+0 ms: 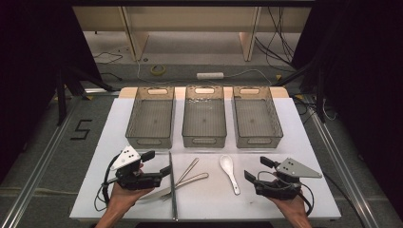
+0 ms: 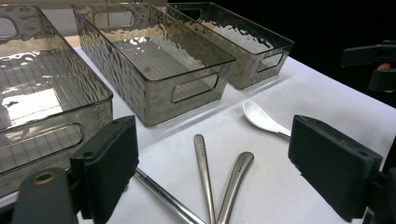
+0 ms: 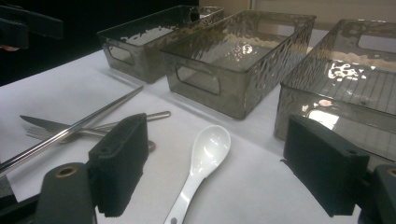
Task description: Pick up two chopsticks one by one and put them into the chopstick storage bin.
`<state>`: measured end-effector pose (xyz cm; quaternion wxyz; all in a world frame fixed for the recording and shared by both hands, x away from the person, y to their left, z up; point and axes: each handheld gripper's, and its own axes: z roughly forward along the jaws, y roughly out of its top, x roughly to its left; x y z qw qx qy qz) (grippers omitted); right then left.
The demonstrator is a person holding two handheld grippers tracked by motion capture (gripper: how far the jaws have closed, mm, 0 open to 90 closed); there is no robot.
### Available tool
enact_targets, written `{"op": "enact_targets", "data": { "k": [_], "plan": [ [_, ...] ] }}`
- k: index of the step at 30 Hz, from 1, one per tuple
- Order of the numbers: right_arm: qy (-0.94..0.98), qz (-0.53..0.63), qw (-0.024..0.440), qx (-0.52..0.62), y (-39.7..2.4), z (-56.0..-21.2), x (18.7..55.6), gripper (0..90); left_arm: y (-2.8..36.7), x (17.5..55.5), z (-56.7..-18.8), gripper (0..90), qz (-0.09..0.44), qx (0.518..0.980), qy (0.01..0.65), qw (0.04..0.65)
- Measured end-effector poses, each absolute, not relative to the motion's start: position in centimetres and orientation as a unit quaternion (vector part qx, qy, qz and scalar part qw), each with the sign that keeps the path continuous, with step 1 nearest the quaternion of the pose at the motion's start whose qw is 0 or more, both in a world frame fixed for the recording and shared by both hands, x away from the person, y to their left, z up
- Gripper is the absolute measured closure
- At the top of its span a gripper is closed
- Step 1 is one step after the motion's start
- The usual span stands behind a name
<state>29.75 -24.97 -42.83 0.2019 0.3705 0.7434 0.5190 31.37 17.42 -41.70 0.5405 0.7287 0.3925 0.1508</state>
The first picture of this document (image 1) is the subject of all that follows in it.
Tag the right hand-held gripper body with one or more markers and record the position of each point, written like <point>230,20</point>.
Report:
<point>294,171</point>

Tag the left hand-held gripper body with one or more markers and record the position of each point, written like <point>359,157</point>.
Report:
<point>126,158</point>

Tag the dark metal chopstick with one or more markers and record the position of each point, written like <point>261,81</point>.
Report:
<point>174,202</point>
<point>171,177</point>

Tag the silver metal fork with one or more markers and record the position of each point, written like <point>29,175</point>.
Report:
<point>189,170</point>

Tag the white ceramic soup spoon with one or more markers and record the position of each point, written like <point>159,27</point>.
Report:
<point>226,163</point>

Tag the smoky clear plastic bin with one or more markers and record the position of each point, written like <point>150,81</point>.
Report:
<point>256,118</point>
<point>152,118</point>
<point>204,118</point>

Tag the person's right hand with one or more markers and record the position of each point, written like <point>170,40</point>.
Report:
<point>293,207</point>

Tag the person's left hand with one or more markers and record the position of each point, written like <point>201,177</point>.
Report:
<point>125,198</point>

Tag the white table mat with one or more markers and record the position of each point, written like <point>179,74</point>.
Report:
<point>209,205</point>

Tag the black metal stand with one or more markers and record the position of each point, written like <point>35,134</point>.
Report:
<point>61,101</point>
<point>320,101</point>

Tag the yellow tape roll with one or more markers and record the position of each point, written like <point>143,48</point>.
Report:
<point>152,70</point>

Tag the white power strip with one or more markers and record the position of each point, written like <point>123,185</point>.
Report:
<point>210,75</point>

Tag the dark curtain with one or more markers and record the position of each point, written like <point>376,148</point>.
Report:
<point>364,79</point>
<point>28,79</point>

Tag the beige wooden shelf unit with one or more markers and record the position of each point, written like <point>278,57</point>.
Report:
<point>190,19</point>

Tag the aluminium floor rail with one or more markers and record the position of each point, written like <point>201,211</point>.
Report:
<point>339,158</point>
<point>38,167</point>

